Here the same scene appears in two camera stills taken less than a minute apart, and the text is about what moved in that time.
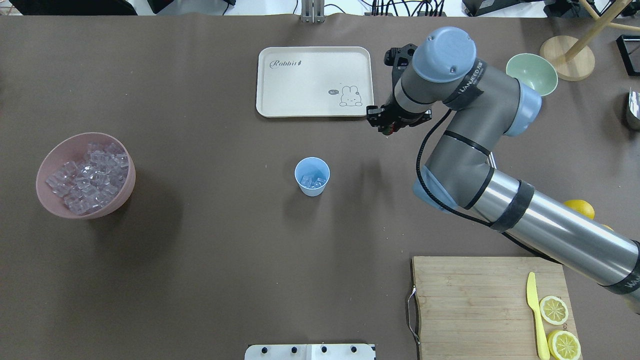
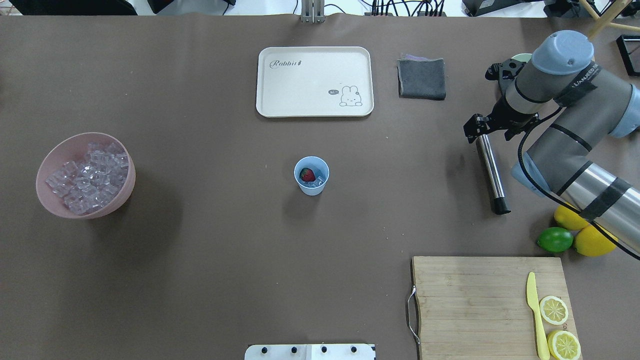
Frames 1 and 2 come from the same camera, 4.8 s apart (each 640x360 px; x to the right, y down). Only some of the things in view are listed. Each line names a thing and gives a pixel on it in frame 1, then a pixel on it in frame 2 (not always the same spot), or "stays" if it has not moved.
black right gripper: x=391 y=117 to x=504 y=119
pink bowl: x=86 y=175 stays
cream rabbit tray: x=314 y=81 stays
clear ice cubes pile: x=88 y=185 stays
